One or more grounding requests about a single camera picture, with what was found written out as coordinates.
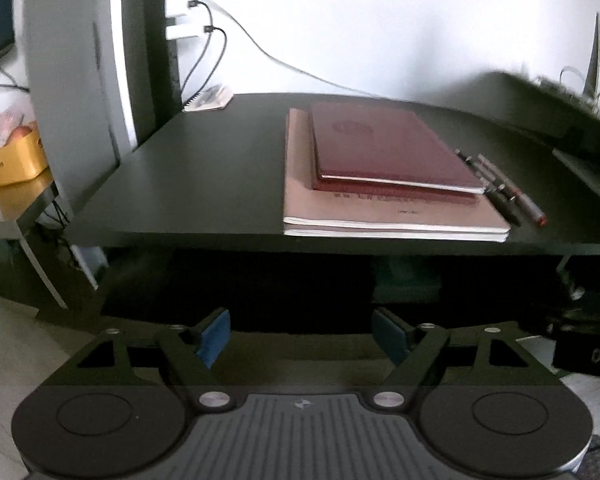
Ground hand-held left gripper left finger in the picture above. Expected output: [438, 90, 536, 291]
[75, 308, 235, 414]

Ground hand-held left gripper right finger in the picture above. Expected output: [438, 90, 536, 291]
[371, 307, 547, 412]

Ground white-edged paper notebook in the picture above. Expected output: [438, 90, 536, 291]
[283, 227, 511, 245]

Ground dark red thin book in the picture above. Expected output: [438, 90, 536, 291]
[307, 110, 482, 206]

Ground black pen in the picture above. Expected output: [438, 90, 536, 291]
[454, 148, 523, 228]

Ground grey pen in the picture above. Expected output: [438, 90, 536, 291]
[466, 155, 520, 202]

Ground red-capped pen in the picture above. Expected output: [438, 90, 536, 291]
[477, 155, 549, 227]

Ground dark red hardcover book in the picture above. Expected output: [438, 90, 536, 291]
[310, 102, 487, 195]

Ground black desk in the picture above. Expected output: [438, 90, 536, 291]
[62, 92, 600, 262]

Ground black box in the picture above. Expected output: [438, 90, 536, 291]
[551, 320, 600, 377]

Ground silver side table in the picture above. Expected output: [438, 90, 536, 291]
[0, 169, 77, 312]

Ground spiral notepad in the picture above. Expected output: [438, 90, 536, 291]
[182, 84, 235, 113]

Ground yellow storage box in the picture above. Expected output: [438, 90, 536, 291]
[0, 130, 49, 189]

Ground dark grey tray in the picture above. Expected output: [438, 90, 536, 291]
[472, 71, 600, 196]

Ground black upright panel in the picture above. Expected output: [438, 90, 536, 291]
[119, 0, 183, 153]

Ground grey upright panel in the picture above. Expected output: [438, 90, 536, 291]
[12, 0, 137, 213]

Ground clear bag of fruit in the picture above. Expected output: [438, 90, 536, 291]
[0, 101, 40, 155]

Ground white power strip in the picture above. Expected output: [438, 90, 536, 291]
[162, 0, 207, 42]

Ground tangled black floor cables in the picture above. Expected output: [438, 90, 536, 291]
[34, 199, 107, 292]

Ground black charging cable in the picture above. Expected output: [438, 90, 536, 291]
[180, 0, 214, 98]
[192, 25, 229, 103]

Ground white cable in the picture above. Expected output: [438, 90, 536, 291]
[195, 0, 386, 100]

